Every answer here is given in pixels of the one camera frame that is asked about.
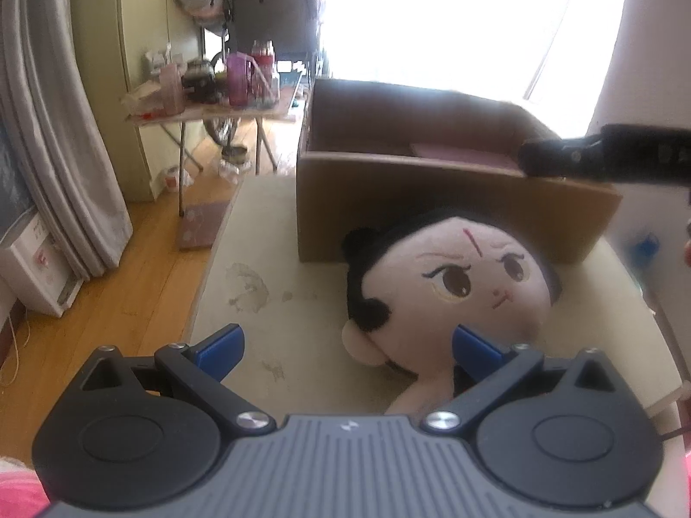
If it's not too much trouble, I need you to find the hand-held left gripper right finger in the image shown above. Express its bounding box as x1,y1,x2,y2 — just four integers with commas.
422,325,637,438

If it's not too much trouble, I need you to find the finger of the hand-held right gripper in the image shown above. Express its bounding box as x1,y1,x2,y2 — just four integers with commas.
517,124,691,185

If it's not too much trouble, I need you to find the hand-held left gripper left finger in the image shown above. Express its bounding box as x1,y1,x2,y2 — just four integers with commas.
65,324,277,438

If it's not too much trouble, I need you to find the plush doll with black hair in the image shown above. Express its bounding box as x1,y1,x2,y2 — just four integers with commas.
341,208,563,416

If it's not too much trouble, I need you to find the pink cover notebook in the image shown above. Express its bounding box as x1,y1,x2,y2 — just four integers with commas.
409,142,520,169

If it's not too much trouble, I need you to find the brown cardboard box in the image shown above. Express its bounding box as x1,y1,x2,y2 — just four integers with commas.
296,78,623,265

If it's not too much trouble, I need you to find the beige desktop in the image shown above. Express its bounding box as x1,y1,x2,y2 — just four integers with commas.
189,173,684,427

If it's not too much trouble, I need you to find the brown board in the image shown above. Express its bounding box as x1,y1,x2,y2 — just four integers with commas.
178,199,232,252

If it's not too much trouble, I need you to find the clear plastic bag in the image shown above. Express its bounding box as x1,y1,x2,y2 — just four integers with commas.
161,164,191,192

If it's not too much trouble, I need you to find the small bowl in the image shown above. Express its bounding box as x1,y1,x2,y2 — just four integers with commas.
222,145,252,172

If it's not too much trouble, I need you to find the white water dispenser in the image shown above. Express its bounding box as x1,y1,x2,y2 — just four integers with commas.
0,216,84,318

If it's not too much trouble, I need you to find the bicycle wheel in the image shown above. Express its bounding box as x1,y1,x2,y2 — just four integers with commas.
204,116,238,146

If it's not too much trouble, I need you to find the wooden folding table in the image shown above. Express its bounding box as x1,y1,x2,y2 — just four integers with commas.
124,83,303,217

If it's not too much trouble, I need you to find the pink floral cloth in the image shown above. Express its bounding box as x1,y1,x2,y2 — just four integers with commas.
0,456,52,518

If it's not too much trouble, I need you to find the grey curtain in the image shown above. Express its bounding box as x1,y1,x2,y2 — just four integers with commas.
0,0,133,281

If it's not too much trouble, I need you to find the pink plastic cup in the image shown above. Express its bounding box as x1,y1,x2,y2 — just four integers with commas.
159,62,185,116

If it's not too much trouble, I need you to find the purple pitcher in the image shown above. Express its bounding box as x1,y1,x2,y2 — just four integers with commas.
227,51,254,107

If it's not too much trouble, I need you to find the dark teapot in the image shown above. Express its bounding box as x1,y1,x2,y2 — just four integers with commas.
181,58,217,101

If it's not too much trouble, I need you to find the pale green cabinet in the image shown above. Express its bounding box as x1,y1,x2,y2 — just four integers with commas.
70,0,206,203

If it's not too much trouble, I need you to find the red lid bottle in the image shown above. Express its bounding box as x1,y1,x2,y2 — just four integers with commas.
251,39,280,101

